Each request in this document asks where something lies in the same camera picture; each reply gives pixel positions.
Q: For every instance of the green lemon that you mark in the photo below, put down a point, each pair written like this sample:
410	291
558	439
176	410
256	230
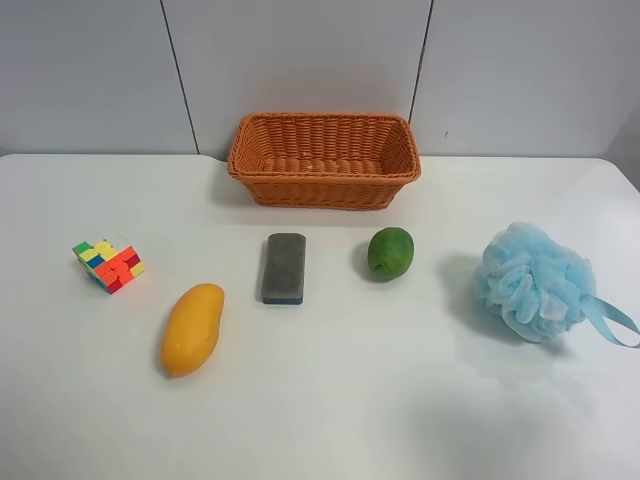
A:
390	253

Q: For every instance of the orange woven basket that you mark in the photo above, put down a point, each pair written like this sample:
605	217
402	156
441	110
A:
343	161

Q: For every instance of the grey blue eraser sponge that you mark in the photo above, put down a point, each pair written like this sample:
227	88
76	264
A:
284	269

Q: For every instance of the yellow mango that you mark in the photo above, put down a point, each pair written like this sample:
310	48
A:
192	330

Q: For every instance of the colourful puzzle cube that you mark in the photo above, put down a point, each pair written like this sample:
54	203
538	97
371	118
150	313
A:
111	262

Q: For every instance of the blue mesh bath loofah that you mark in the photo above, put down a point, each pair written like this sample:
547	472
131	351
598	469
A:
541	289

